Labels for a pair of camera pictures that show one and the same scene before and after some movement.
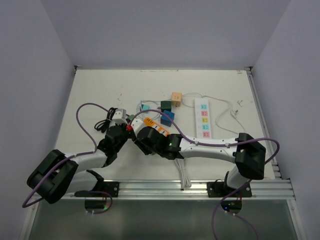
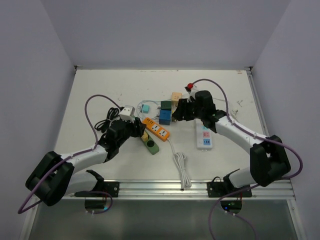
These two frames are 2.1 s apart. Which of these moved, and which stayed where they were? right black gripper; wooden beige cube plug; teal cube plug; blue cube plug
Moved: right black gripper
Stayed: blue cube plug; teal cube plug; wooden beige cube plug
